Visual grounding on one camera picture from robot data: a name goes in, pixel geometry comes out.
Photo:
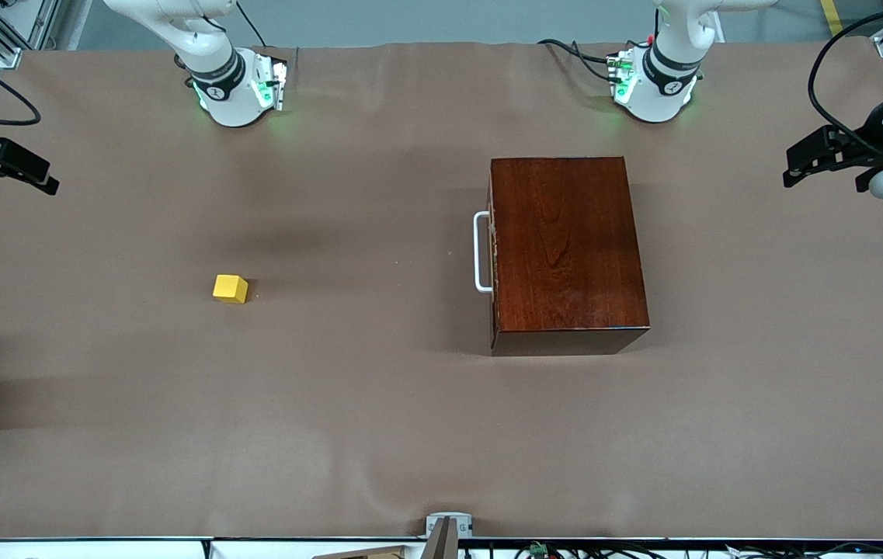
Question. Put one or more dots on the white table edge rail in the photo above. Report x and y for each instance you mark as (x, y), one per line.
(99, 550)

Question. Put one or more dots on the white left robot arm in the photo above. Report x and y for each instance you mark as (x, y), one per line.
(658, 93)

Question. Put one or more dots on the dark red wooden cabinet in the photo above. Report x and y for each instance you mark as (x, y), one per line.
(565, 248)

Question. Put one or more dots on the brown cardboard piece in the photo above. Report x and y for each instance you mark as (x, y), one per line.
(367, 553)

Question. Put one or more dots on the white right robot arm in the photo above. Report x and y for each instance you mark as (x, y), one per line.
(224, 93)

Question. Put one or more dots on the yellow floor tape strip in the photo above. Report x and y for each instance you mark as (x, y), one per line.
(832, 19)

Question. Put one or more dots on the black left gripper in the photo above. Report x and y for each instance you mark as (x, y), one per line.
(872, 133)

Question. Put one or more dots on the yellow cube block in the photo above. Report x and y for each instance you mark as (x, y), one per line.
(230, 289)

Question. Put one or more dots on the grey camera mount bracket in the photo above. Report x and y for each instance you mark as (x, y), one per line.
(449, 526)

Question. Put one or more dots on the table cover cloth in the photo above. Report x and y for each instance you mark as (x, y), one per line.
(177, 388)

